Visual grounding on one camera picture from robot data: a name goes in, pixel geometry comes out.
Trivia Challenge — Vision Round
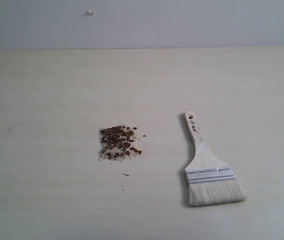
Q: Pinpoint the white wooden paint brush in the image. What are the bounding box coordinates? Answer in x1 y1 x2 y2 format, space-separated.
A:
184 110 246 207

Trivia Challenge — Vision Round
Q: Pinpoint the pile of brown pellets and grit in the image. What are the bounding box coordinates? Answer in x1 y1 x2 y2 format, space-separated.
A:
98 124 146 162

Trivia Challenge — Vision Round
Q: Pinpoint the small white wall blob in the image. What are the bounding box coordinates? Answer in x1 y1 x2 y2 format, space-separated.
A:
86 9 95 16

